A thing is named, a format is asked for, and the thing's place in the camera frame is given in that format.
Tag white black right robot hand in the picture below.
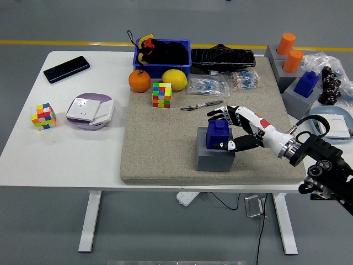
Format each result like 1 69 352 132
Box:
206 104 295 158

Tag blue square seal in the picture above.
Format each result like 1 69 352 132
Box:
293 71 320 99
206 120 231 151

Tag grey seal holder block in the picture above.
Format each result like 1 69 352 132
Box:
264 44 289 66
271 59 307 94
281 78 322 121
195 127 236 172

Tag orange cylinder seal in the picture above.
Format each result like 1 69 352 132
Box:
283 49 304 74
276 33 297 56

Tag clear bag of mixed resistors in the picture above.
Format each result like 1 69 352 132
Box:
224 69 266 91

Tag light blue plate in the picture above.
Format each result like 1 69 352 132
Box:
309 106 353 144

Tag silver black pen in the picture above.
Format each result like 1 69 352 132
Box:
180 100 224 112

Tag dark brown knobs pile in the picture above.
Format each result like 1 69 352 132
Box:
318 66 343 106

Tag clear bag of blue resistors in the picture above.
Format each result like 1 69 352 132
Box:
186 73 231 98

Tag crumpled clear plastic bag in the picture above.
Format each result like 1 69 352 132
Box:
300 51 353 111

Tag white table leg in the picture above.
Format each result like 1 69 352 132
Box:
271 192 299 255
78 190 102 253

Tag black plastic-wrapped device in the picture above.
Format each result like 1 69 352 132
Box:
190 43 256 75

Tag white power strip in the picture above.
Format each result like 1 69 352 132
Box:
176 191 200 207

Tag yellow lemon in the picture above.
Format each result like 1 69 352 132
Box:
161 68 189 92

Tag grey-brown mat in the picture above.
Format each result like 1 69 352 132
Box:
120 56 307 186

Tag black cloth pouch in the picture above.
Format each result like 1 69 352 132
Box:
146 40 190 66

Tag blue plastic bin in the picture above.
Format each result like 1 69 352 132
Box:
132 39 192 80

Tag orange fruit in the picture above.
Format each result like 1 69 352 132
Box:
128 69 152 93

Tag purple plate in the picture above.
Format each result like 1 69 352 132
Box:
66 92 115 131

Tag white socket panel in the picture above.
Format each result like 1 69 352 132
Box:
66 97 101 122

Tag black smartphone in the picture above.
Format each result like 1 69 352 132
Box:
43 55 90 84

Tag twisted colourful puzzle cube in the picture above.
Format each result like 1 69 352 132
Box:
30 103 57 131

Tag white switch panel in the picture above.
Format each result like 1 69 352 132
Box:
88 99 115 127
317 113 351 139

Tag silver metal bracket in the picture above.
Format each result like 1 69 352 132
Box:
244 194 269 219

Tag black power cable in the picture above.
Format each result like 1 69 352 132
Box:
211 192 270 265

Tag yellow black gadget with strap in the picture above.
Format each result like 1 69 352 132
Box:
126 29 157 67

